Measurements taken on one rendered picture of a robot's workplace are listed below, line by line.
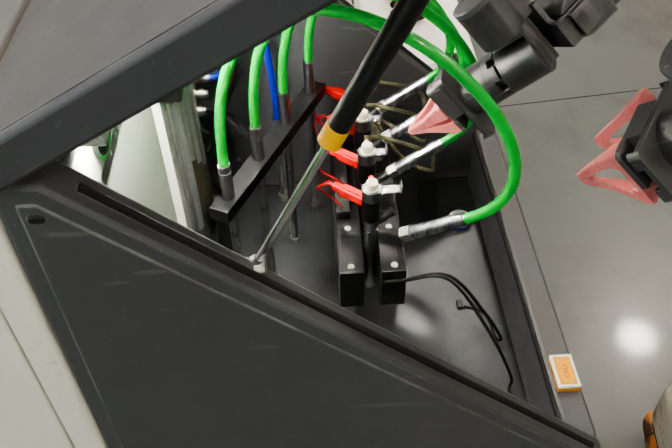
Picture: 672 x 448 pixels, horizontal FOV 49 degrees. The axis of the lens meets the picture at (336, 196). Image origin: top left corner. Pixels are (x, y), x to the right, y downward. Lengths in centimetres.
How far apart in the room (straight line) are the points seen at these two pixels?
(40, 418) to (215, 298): 27
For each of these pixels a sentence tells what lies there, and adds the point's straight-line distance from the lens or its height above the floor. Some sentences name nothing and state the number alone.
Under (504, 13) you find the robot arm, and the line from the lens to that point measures 86.
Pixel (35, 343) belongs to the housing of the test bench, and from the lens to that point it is 73.
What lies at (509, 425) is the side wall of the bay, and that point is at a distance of 88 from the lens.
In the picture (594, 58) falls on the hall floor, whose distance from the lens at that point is 345.
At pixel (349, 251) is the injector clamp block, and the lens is 112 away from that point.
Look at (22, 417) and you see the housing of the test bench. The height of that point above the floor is 114.
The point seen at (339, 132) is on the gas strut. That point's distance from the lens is 55.
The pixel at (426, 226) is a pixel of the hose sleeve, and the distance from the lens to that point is 94.
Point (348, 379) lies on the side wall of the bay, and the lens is 76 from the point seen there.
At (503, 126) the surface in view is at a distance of 82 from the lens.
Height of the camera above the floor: 181
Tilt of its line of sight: 44 degrees down
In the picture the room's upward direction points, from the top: 1 degrees counter-clockwise
